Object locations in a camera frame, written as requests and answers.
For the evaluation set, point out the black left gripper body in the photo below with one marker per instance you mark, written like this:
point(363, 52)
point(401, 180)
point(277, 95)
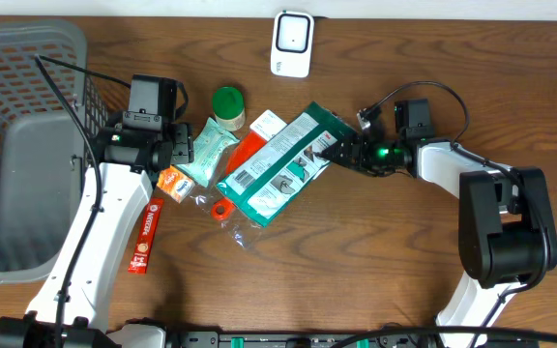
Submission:
point(182, 143)

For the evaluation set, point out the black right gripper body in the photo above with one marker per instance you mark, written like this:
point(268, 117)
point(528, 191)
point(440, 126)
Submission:
point(356, 154)

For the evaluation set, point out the teal wet wipes pack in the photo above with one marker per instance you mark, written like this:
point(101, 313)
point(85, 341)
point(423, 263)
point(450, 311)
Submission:
point(208, 147)

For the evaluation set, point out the small orange snack box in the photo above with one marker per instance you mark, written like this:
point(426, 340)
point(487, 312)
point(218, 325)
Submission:
point(175, 183)

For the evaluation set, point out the green lid jar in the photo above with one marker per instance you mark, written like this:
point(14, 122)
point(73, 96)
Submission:
point(229, 108)

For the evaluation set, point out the green white gloves package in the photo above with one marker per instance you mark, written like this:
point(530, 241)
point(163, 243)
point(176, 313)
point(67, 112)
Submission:
point(273, 176)

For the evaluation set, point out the red tool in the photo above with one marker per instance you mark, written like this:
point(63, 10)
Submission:
point(211, 201)

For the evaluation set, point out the red coffee stick packet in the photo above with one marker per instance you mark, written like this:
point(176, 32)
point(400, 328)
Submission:
point(145, 239)

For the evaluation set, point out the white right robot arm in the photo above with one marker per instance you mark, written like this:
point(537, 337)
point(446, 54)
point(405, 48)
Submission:
point(507, 240)

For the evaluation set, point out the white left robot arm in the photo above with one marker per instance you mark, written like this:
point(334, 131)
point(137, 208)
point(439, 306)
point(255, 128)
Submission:
point(127, 156)

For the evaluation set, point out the white barcode scanner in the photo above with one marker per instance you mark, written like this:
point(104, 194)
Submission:
point(292, 44)

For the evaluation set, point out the grey plastic shopping basket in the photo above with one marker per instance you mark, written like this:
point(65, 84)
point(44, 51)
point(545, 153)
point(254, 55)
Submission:
point(42, 155)

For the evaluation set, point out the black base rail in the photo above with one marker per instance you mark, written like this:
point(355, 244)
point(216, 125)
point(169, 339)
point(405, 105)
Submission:
point(206, 339)

